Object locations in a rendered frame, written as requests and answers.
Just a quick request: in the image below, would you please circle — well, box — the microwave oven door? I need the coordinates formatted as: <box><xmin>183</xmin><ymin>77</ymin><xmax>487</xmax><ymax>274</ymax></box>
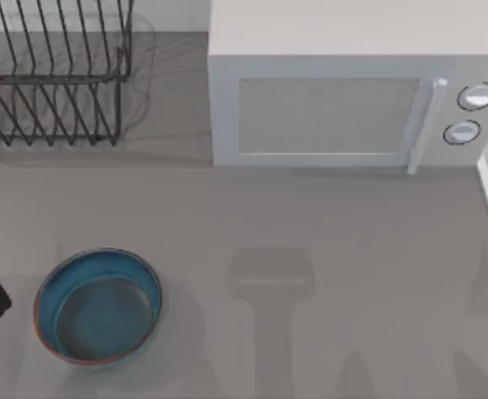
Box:
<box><xmin>208</xmin><ymin>55</ymin><xmax>430</xmax><ymax>169</ymax></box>

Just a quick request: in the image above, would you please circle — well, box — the blue bowl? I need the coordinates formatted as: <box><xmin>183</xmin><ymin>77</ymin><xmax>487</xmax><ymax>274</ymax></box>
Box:
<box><xmin>33</xmin><ymin>248</ymin><xmax>164</xmax><ymax>367</ymax></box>

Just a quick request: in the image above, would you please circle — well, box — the pale microwave oven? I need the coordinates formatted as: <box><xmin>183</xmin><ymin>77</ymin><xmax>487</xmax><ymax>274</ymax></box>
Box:
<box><xmin>207</xmin><ymin>0</ymin><xmax>488</xmax><ymax>169</ymax></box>

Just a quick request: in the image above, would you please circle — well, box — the small microwave knob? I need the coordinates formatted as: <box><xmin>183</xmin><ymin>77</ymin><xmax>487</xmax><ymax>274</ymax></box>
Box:
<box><xmin>442</xmin><ymin>120</ymin><xmax>482</xmax><ymax>146</ymax></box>

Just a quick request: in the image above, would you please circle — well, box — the large microwave knob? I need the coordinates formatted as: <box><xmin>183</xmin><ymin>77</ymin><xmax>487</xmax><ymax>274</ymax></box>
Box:
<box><xmin>456</xmin><ymin>81</ymin><xmax>488</xmax><ymax>111</ymax></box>

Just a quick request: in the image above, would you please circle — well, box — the microwave door handle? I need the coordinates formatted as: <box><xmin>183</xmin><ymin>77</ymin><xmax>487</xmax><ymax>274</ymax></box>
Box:
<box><xmin>407</xmin><ymin>77</ymin><xmax>450</xmax><ymax>175</ymax></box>

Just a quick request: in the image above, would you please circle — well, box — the black wire dish rack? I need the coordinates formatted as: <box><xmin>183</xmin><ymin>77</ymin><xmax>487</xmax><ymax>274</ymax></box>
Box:
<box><xmin>0</xmin><ymin>0</ymin><xmax>136</xmax><ymax>147</ymax></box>

